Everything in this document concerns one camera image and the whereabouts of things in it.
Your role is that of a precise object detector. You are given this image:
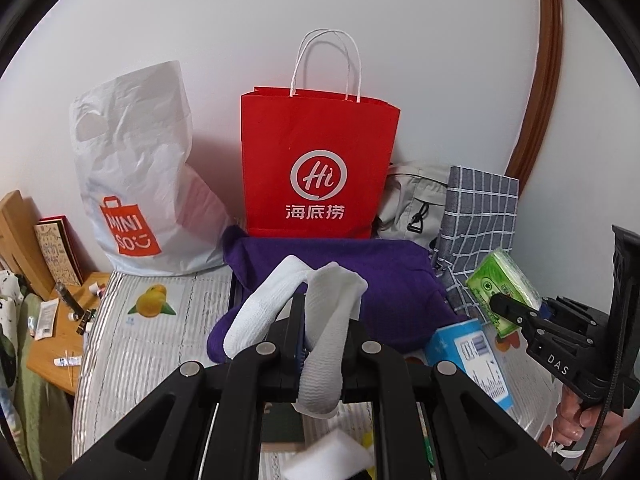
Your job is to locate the black tool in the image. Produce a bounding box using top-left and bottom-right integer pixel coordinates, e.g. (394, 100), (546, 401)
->
(55, 282), (97, 336)

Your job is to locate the wooden door frame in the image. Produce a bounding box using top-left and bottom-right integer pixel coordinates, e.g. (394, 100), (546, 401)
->
(506, 0), (565, 186)

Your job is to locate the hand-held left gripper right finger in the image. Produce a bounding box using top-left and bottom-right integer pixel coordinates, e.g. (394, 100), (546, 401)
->
(342, 317), (576, 480)

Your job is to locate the white floral cloth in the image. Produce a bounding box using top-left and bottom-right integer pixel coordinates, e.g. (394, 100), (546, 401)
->
(0, 269), (30, 341)

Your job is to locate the brown doodle book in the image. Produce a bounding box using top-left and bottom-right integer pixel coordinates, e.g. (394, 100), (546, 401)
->
(34, 216), (85, 288)

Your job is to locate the fruit-print bed sheet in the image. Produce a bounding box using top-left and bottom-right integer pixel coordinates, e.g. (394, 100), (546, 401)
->
(72, 265), (566, 480)

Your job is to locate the grey backpack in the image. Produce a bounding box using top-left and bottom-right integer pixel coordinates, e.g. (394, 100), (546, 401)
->
(375, 161), (451, 251)

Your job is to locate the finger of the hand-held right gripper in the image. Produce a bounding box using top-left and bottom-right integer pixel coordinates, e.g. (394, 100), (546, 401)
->
(537, 296), (601, 332)
(489, 291), (546, 333)

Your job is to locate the dark green box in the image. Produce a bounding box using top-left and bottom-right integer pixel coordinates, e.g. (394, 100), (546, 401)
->
(262, 402), (306, 453)

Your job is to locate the grey plaid cloth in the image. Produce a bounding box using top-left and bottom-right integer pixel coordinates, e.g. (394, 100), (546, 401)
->
(432, 165), (521, 318)

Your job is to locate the green cloth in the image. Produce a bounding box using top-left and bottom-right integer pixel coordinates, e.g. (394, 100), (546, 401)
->
(7, 292), (76, 480)

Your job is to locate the white plastic shopping bag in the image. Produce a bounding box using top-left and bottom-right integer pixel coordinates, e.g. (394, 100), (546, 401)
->
(69, 60), (236, 277)

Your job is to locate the purple knit cloth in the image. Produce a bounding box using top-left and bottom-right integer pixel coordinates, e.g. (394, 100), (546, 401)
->
(207, 225), (458, 363)

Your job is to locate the green tissue packet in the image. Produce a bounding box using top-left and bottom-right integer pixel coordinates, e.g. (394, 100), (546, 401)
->
(466, 247), (543, 338)

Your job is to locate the wooden nightstand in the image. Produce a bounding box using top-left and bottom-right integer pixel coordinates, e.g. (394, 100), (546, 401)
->
(25, 271), (112, 396)

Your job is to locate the black cable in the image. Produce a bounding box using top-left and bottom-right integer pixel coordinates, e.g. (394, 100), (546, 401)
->
(575, 400), (618, 480)

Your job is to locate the person's right hand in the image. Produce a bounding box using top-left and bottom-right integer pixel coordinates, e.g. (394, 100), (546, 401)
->
(552, 390), (626, 453)

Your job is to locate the white sock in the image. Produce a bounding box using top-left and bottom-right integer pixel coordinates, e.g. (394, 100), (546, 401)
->
(222, 255), (368, 418)

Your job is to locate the blue tissue box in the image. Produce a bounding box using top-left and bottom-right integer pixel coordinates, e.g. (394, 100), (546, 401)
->
(425, 317), (516, 411)

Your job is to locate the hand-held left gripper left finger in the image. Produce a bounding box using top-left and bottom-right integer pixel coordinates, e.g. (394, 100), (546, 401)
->
(57, 292), (307, 480)

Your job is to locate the red paper bag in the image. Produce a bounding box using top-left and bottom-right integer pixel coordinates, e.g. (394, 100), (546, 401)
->
(240, 30), (402, 241)

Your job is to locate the light wooden board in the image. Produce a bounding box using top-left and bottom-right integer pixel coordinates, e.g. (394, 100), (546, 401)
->
(0, 190), (55, 301)

